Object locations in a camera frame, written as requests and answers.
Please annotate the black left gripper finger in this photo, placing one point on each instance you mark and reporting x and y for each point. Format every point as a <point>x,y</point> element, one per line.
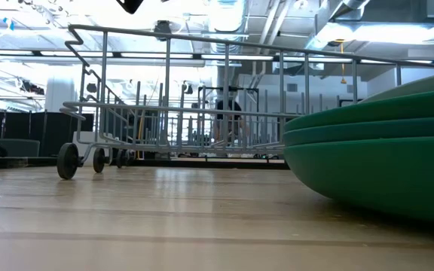
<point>130,5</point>

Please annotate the black ceiling device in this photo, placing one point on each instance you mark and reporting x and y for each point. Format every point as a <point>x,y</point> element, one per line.
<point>162,28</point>

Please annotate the person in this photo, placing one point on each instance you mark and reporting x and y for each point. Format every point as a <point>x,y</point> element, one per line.
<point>229,109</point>

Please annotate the black partition panels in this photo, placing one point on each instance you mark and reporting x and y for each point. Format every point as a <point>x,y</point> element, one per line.
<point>55,131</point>

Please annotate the grey chair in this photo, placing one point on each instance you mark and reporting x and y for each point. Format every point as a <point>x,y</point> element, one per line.
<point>17,148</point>

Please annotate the silver ventilation duct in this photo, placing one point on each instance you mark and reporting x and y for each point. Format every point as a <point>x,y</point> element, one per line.
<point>226,15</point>

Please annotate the black aluminium table frame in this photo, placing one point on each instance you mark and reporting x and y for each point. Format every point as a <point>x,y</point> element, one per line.
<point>202,164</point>

